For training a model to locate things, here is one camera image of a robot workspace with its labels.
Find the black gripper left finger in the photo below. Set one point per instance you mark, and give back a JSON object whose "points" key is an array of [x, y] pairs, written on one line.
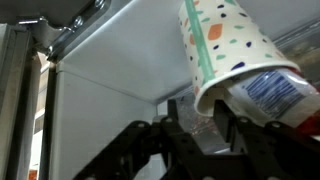
{"points": [[160, 153]]}

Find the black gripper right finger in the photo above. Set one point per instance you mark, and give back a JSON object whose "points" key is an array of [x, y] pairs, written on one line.
{"points": [[266, 153]]}

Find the white and red sachet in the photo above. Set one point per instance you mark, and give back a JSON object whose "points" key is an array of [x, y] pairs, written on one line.
{"points": [[276, 93]]}

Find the confetti print paper cup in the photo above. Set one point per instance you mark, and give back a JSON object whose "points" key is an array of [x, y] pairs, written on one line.
{"points": [[230, 40]]}

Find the metal door hinge bracket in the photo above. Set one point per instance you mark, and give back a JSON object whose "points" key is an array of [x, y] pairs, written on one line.
{"points": [[66, 33]]}

